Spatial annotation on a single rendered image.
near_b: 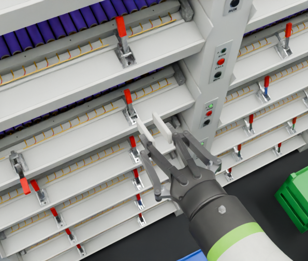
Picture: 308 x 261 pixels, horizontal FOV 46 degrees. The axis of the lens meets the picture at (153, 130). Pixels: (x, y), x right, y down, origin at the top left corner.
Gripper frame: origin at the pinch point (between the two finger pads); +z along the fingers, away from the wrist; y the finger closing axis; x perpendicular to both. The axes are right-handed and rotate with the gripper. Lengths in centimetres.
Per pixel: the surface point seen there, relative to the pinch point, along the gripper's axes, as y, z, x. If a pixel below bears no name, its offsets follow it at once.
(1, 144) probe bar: -28.1, 16.2, -3.3
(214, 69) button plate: 19.2, 8.4, 0.6
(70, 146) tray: -15.3, 12.5, -8.2
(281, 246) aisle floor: 50, -3, -103
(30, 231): -36, 22, -46
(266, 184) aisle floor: 61, 23, -98
